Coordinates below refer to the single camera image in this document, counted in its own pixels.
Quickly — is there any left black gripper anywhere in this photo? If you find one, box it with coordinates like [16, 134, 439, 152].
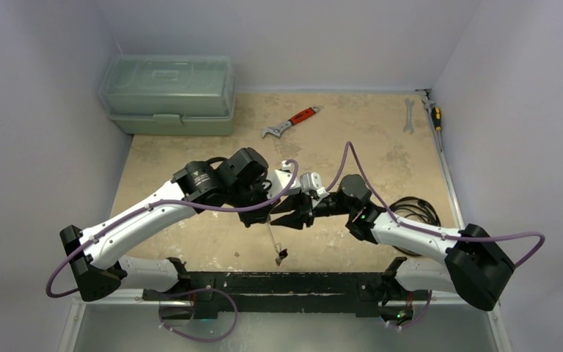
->
[227, 175, 282, 228]

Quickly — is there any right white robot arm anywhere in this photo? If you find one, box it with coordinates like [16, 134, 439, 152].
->
[271, 175, 515, 311]

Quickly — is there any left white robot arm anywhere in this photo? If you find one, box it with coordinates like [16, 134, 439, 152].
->
[59, 147, 295, 301]

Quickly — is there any silver open-end spanner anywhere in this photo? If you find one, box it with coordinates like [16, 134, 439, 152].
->
[402, 98, 414, 134]

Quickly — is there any green translucent plastic toolbox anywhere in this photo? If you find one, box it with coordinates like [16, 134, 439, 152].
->
[99, 54, 237, 136]

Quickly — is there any yellow black screwdriver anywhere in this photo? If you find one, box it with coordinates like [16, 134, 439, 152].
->
[430, 106, 441, 133]

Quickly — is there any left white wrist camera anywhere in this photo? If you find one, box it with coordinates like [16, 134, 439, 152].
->
[265, 160, 301, 199]

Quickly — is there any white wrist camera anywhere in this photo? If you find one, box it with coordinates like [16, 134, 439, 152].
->
[299, 172, 329, 201]
[265, 160, 301, 199]

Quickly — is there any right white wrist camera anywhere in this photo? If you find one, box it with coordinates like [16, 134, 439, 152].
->
[299, 172, 329, 201]

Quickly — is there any red handled adjustable wrench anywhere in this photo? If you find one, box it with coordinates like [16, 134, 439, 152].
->
[261, 106, 321, 139]

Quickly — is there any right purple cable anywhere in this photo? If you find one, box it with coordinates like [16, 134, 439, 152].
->
[323, 142, 547, 269]

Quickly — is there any black cable bundle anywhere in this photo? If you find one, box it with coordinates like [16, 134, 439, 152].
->
[388, 196, 442, 257]

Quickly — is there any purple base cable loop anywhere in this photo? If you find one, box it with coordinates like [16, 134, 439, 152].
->
[158, 285, 240, 343]

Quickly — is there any aluminium side rail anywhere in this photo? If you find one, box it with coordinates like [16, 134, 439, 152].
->
[415, 89, 466, 229]

